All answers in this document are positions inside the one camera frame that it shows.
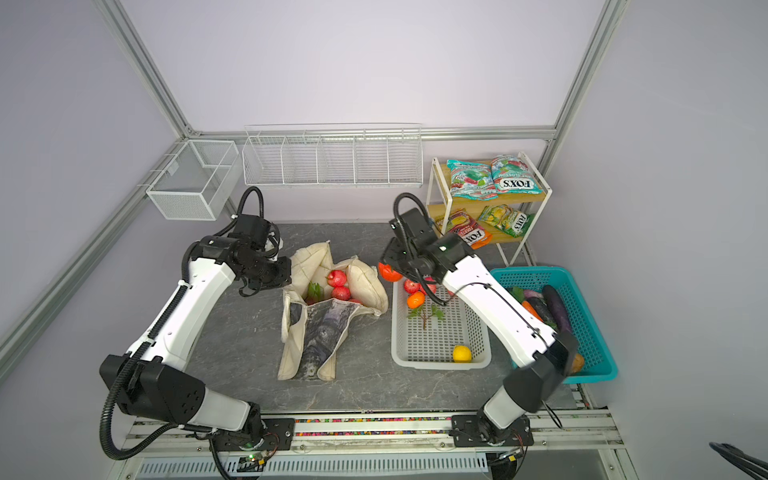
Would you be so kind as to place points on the yellow lemon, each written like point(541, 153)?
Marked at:
point(462, 354)

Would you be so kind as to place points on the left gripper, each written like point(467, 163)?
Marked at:
point(284, 278)

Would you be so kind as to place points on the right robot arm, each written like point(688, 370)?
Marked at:
point(447, 268)

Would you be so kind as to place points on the orange Fox's candy bag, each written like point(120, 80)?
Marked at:
point(468, 229)

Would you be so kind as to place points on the white plastic fruit basket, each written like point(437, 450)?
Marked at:
point(413, 347)

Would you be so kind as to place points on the teal plastic vegetable basket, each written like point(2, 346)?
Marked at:
point(600, 365)

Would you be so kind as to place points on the red tomato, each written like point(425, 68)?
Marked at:
point(388, 273)

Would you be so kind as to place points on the brown potato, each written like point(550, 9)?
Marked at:
point(578, 364)

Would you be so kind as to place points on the purple eggplant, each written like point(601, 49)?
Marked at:
point(557, 308)

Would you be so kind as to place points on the green Fox's candy bag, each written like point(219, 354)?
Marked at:
point(507, 220)

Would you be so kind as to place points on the pink green candy bag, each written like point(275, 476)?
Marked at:
point(471, 180)

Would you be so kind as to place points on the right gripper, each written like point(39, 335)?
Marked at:
point(393, 257)

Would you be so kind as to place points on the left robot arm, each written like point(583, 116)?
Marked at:
point(150, 379)

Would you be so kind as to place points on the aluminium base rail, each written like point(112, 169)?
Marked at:
point(381, 444)

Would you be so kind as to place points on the orange tangerine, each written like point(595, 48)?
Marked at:
point(416, 300)

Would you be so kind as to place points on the pink dragon fruit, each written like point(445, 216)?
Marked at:
point(315, 293)

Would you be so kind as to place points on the cream canvas grocery bag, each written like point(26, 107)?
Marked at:
point(313, 334)

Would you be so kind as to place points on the long white wire wall basket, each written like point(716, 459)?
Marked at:
point(325, 155)

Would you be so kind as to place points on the small white mesh wall basket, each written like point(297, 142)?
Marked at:
point(197, 181)

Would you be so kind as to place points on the teal Fox's candy bag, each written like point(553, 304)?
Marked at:
point(511, 175)

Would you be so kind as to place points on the green leafy twig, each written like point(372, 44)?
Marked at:
point(424, 315)

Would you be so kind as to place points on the orange carrot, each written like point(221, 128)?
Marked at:
point(528, 306)

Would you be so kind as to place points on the green bell pepper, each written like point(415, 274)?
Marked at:
point(518, 294)

